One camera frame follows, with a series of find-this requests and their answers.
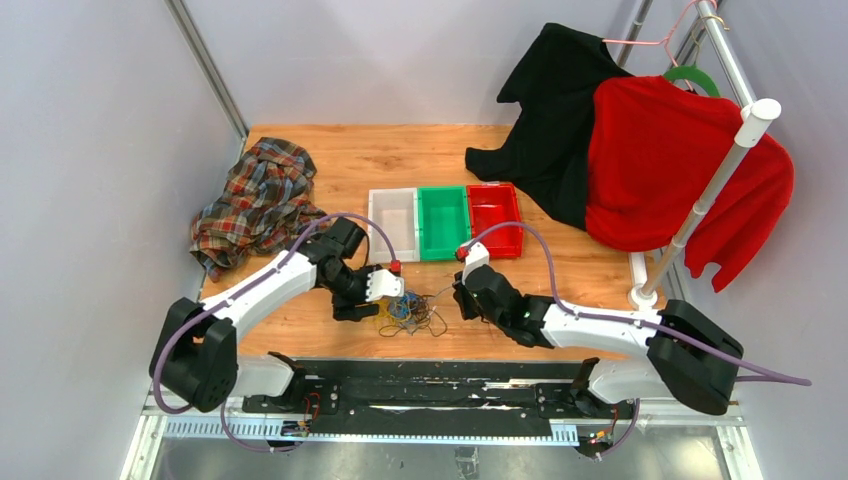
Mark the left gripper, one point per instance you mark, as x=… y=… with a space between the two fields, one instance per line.
x=351 y=310

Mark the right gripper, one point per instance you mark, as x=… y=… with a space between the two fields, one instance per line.
x=462 y=295

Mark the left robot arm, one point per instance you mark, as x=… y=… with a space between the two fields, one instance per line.
x=196 y=364

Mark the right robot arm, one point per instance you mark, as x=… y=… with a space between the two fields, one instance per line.
x=675 y=352

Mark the red plastic bin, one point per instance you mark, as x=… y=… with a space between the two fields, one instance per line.
x=492 y=204

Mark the white plastic bin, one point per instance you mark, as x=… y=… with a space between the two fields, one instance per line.
x=395 y=211

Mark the green plastic bin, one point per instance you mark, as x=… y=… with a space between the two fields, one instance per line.
x=444 y=221

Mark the plaid shirt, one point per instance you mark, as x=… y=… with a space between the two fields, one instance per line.
x=266 y=202

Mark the black t-shirt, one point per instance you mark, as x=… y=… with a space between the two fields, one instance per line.
x=545 y=155

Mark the red t-shirt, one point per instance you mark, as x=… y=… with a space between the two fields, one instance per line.
x=654 y=148

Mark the green hanger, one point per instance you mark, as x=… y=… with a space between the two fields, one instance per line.
x=694 y=75

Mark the white clothes rack pole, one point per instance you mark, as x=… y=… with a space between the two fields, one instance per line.
x=757 y=117

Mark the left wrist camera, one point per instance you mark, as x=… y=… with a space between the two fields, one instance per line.
x=383 y=283

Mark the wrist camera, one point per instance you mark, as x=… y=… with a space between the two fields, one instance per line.
x=383 y=283
x=473 y=255

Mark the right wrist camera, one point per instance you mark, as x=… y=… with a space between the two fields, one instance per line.
x=473 y=255

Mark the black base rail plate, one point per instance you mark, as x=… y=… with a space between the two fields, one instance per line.
x=424 y=401

